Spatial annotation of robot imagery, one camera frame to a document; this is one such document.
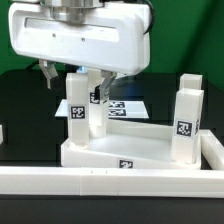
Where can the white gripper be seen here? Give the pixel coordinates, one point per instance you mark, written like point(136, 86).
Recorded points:
point(112, 38)

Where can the white desk top tray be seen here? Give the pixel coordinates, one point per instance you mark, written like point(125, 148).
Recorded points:
point(127, 145)

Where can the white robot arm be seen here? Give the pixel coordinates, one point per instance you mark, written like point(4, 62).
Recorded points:
point(75, 10)

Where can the white marker sheet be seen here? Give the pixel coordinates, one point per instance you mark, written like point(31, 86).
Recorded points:
point(117, 109)

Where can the white L-shaped fence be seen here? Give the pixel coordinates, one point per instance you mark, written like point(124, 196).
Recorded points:
point(111, 182)

